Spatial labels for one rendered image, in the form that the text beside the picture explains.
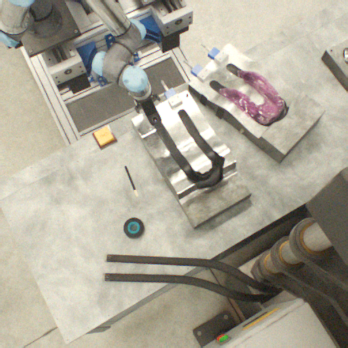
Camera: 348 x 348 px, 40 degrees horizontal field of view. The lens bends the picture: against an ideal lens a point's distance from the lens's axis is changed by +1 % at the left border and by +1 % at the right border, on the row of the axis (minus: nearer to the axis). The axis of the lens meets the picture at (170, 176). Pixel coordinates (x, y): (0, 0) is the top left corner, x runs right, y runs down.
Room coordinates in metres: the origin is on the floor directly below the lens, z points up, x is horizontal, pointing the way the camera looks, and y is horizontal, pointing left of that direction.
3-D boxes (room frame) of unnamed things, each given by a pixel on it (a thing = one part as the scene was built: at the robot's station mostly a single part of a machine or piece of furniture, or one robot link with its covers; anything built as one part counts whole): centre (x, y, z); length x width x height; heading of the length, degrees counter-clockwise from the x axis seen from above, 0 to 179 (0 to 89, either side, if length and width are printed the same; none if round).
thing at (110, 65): (0.84, 0.16, 1.24); 0.11 x 0.11 x 0.08; 56
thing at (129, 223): (0.36, 0.16, 0.82); 0.08 x 0.08 x 0.04
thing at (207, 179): (0.64, -0.09, 0.92); 0.35 x 0.16 x 0.09; 25
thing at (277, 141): (0.85, -0.37, 0.86); 0.50 x 0.26 x 0.11; 42
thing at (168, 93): (0.89, -0.03, 0.89); 0.13 x 0.05 x 0.05; 25
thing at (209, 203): (0.62, -0.09, 0.87); 0.50 x 0.26 x 0.14; 25
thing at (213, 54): (1.08, -0.23, 0.86); 0.13 x 0.05 x 0.05; 42
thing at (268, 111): (0.85, -0.37, 0.90); 0.26 x 0.18 x 0.08; 42
